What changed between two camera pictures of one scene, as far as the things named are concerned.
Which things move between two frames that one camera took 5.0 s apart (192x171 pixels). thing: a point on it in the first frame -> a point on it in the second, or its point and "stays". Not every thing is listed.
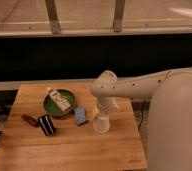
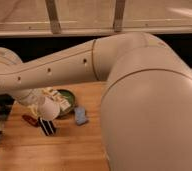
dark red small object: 30,120 stays
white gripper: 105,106 -> 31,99
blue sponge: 80,115 stays
